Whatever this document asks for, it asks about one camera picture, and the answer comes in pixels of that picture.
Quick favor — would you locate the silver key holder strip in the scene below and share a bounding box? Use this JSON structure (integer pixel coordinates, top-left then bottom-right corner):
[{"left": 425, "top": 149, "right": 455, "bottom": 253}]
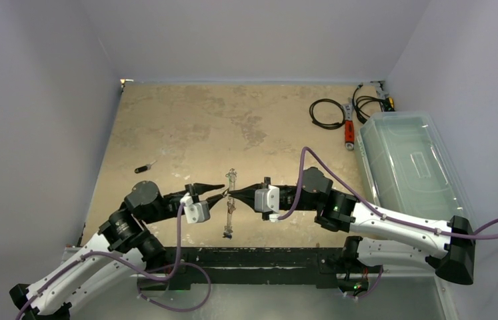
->
[{"left": 223, "top": 168, "right": 237, "bottom": 239}]

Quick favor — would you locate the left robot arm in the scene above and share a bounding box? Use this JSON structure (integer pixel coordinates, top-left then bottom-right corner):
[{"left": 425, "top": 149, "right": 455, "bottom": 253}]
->
[{"left": 9, "top": 181, "right": 228, "bottom": 319}]

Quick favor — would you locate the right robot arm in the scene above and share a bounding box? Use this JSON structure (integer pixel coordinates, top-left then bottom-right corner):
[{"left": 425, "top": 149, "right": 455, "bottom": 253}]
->
[{"left": 230, "top": 167, "right": 475, "bottom": 285}]

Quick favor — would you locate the clear plastic storage bin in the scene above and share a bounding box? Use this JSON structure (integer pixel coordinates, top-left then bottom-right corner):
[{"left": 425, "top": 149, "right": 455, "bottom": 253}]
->
[{"left": 355, "top": 111, "right": 474, "bottom": 221}]

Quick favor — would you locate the yellow black connector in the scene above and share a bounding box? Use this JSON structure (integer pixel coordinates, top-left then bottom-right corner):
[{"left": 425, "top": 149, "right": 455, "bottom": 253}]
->
[{"left": 384, "top": 97, "right": 395, "bottom": 112}]

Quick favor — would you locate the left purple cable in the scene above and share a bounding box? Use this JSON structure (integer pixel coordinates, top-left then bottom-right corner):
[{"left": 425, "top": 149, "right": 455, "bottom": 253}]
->
[{"left": 15, "top": 203, "right": 187, "bottom": 320}]

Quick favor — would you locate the purple cable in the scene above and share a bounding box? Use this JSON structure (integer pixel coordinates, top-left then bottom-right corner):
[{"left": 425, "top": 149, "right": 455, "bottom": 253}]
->
[
  {"left": 277, "top": 146, "right": 498, "bottom": 241},
  {"left": 15, "top": 203, "right": 187, "bottom": 320}
]

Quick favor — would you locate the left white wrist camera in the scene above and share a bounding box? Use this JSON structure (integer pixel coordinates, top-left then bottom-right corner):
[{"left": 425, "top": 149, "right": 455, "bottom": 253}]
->
[{"left": 180, "top": 193, "right": 211, "bottom": 224}]

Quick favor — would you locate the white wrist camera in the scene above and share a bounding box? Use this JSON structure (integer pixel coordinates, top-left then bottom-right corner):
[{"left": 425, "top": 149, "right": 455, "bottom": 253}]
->
[
  {"left": 254, "top": 185, "right": 280, "bottom": 223},
  {"left": 180, "top": 193, "right": 211, "bottom": 224}
]

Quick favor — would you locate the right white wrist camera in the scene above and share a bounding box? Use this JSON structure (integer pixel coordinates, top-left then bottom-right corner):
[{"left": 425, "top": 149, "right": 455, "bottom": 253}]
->
[{"left": 254, "top": 185, "right": 280, "bottom": 223}]

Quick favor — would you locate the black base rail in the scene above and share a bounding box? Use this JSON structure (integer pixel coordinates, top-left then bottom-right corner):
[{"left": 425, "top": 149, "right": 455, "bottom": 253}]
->
[{"left": 125, "top": 246, "right": 387, "bottom": 293}]

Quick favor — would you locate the coiled black cable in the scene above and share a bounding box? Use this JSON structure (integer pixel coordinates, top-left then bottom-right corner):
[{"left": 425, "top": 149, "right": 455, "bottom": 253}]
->
[{"left": 309, "top": 98, "right": 347, "bottom": 131}]

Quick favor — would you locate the orange handled tool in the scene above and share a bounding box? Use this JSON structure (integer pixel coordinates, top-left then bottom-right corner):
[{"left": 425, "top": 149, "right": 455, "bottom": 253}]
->
[{"left": 343, "top": 99, "right": 355, "bottom": 151}]

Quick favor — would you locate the black cable bundle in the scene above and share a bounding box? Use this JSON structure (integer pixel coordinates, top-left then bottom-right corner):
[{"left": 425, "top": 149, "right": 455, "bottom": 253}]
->
[{"left": 351, "top": 83, "right": 387, "bottom": 125}]

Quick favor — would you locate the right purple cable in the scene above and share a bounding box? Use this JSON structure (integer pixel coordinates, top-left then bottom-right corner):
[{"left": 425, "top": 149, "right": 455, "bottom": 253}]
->
[{"left": 277, "top": 146, "right": 498, "bottom": 241}]

